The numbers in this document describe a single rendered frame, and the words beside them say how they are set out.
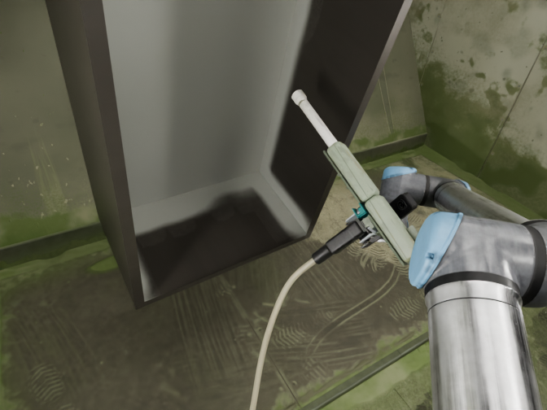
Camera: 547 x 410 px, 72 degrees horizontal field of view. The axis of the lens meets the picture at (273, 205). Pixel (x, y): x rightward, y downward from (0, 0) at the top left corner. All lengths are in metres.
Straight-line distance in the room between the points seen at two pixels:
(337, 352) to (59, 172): 1.38
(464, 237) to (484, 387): 0.18
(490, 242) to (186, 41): 0.80
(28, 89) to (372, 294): 1.70
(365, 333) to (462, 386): 1.16
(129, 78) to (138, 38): 0.10
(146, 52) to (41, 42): 1.01
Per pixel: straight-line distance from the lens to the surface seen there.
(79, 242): 1.93
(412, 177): 1.13
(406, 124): 2.79
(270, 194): 1.41
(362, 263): 1.87
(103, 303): 1.71
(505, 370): 0.50
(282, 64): 1.22
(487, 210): 0.86
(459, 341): 0.51
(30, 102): 1.91
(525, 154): 2.60
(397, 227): 0.81
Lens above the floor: 1.35
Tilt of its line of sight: 38 degrees down
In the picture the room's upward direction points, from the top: 5 degrees clockwise
